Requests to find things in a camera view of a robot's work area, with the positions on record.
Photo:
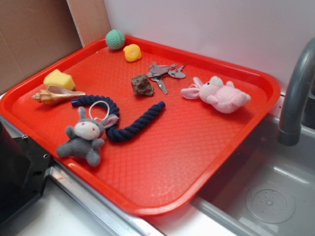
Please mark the grey plush donkey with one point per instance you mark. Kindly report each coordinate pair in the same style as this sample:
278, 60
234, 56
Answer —
85, 138

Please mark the grey toy faucet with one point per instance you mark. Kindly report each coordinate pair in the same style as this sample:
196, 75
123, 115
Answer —
299, 103

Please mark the dark blue rope toy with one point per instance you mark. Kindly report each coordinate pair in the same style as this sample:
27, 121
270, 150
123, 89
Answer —
114, 133

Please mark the silver key bunch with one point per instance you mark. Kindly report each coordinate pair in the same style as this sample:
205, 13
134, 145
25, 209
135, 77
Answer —
158, 72

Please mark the yellow rubber duck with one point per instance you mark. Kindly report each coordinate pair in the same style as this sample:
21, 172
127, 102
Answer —
132, 52

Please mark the brown rock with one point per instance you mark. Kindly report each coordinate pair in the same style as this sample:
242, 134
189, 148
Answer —
141, 86

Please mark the tan conch seashell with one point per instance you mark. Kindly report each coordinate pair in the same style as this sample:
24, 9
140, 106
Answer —
55, 94

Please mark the pink plush bunny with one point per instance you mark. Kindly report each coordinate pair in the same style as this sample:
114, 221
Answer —
224, 97

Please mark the grey toy sink basin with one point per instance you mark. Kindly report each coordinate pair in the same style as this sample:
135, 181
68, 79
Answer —
264, 188

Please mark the red plastic tray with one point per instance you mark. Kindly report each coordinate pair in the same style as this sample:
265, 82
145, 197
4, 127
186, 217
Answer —
164, 166

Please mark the brown cardboard panel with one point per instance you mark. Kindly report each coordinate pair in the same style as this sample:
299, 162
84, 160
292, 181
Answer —
34, 34

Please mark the yellow sponge block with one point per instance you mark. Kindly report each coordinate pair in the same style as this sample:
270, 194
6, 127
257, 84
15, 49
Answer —
59, 78

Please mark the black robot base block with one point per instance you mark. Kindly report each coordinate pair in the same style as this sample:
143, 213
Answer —
24, 167

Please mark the green rubber ball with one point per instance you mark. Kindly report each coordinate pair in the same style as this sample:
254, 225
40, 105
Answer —
115, 39

